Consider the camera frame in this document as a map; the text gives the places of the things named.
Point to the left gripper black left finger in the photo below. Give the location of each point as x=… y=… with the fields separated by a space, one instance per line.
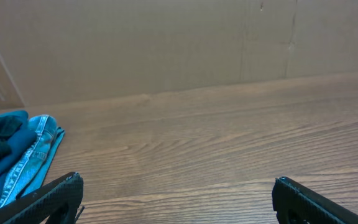
x=57 y=202

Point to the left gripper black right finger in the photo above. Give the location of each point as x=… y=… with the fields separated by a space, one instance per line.
x=297 y=204

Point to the folded light blue jeans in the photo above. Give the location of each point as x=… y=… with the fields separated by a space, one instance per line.
x=28 y=174

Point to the brown cardboard wall panel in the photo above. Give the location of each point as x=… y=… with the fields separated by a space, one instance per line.
x=64 y=51

